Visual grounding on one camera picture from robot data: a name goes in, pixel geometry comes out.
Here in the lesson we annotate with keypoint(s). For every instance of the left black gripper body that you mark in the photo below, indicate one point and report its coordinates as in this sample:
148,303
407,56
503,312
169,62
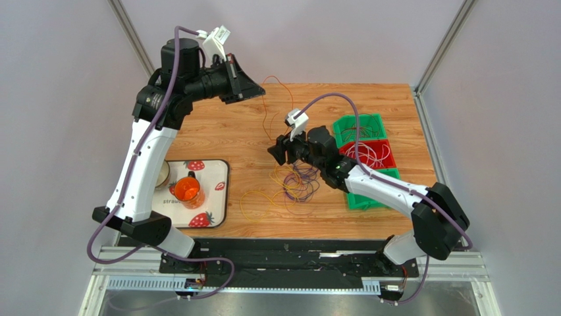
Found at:
228,87

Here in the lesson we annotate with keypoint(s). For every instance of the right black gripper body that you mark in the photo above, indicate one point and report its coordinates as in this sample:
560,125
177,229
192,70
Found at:
288,149

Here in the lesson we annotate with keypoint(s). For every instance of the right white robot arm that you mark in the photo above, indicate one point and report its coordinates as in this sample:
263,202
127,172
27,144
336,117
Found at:
438,221

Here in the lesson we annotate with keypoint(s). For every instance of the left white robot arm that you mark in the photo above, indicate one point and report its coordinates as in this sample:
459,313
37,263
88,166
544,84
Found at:
190,72

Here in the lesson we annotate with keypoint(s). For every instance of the strawberry pattern tray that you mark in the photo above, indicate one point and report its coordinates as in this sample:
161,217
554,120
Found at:
213,176

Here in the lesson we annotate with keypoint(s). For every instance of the far green plastic bin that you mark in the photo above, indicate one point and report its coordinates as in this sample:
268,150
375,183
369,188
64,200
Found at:
371,127

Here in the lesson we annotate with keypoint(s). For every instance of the green plastic bin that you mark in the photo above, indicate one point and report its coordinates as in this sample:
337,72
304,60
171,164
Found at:
371,127
358,202

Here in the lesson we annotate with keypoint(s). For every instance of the near green plastic bin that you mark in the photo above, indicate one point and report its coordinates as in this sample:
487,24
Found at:
358,202

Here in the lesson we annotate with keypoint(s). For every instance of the red plastic bin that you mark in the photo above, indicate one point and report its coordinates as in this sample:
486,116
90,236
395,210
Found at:
376,154

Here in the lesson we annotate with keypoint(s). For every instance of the orange glass mug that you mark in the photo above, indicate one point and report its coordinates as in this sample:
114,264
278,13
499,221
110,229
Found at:
189,192

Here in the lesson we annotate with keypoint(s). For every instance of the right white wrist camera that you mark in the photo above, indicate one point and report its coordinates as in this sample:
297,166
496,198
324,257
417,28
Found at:
297,121

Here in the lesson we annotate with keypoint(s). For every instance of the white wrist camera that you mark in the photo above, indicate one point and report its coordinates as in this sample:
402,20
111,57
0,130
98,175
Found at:
213,42
297,121

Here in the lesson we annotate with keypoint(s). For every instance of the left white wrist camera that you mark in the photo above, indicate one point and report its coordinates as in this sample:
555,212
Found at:
213,42

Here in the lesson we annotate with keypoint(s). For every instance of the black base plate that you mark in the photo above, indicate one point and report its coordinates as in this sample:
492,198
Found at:
286,263

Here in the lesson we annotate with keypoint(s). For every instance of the left aluminium frame post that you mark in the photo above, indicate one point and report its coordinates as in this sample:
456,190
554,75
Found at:
133,37

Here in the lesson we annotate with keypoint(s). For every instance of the aluminium frame post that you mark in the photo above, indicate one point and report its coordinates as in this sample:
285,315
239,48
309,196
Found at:
451,34
133,37

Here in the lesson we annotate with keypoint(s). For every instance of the right aluminium frame post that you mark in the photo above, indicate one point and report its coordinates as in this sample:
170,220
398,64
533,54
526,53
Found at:
451,34

